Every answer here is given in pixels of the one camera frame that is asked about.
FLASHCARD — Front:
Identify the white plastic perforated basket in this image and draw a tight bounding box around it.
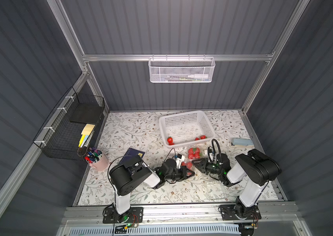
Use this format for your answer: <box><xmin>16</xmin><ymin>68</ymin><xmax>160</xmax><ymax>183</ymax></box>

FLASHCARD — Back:
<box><xmin>159</xmin><ymin>111</ymin><xmax>216</xmax><ymax>148</ymax></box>

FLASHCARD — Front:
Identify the light blue sponge block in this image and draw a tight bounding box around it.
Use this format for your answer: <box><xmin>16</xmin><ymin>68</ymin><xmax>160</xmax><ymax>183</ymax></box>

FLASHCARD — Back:
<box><xmin>230</xmin><ymin>138</ymin><xmax>254</xmax><ymax>147</ymax></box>

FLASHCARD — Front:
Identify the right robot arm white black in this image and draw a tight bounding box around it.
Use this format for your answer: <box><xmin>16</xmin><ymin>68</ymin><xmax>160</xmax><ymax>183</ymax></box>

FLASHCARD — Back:
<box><xmin>192</xmin><ymin>149</ymin><xmax>282</xmax><ymax>220</ymax></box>

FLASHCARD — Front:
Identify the black wire wall basket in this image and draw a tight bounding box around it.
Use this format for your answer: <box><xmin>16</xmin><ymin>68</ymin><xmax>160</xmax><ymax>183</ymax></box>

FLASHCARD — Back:
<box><xmin>33</xmin><ymin>87</ymin><xmax>105</xmax><ymax>161</ymax></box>

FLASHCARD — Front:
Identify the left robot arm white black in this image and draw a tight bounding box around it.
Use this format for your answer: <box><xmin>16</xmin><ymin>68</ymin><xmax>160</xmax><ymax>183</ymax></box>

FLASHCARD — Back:
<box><xmin>108</xmin><ymin>155</ymin><xmax>195</xmax><ymax>215</ymax></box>

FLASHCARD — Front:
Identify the white wire mesh wall basket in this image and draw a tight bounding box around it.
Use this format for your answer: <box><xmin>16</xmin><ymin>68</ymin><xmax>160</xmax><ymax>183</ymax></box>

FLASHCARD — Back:
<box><xmin>148</xmin><ymin>56</ymin><xmax>216</xmax><ymax>83</ymax></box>

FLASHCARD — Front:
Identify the pink cup with markers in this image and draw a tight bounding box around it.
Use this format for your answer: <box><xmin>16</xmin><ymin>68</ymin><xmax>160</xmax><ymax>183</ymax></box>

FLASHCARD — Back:
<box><xmin>84</xmin><ymin>147</ymin><xmax>109</xmax><ymax>171</ymax></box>

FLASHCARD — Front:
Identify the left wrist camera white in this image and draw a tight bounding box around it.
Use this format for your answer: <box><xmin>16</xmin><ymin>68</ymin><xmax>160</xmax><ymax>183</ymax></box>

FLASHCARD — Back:
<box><xmin>175</xmin><ymin>154</ymin><xmax>185</xmax><ymax>169</ymax></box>

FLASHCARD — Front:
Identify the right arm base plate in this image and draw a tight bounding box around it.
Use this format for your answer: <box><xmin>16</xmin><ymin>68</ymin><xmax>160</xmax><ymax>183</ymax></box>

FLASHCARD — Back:
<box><xmin>218</xmin><ymin>204</ymin><xmax>262</xmax><ymax>221</ymax></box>

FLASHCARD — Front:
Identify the yellow sticky notes pad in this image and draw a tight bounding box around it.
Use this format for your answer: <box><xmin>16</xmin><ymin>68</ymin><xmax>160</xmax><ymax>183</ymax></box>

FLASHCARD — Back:
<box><xmin>79</xmin><ymin>124</ymin><xmax>95</xmax><ymax>148</ymax></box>

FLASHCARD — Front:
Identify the white marker in basket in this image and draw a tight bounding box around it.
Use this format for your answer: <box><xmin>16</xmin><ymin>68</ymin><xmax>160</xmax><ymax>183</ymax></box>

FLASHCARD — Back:
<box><xmin>188</xmin><ymin>74</ymin><xmax>210</xmax><ymax>81</ymax></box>

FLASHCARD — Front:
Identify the black notebook in basket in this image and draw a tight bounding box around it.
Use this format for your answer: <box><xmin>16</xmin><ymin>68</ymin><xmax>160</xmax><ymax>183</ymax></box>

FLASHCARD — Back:
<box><xmin>69</xmin><ymin>103</ymin><xmax>103</xmax><ymax>124</ymax></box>

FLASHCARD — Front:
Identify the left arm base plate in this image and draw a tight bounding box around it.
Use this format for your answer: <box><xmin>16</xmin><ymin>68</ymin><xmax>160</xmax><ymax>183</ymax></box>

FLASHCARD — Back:
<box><xmin>102</xmin><ymin>206</ymin><xmax>144</xmax><ymax>224</ymax></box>

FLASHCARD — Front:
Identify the dark blue booklet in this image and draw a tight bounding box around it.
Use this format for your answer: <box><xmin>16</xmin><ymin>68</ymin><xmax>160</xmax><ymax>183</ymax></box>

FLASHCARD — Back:
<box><xmin>119</xmin><ymin>147</ymin><xmax>145</xmax><ymax>164</ymax></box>

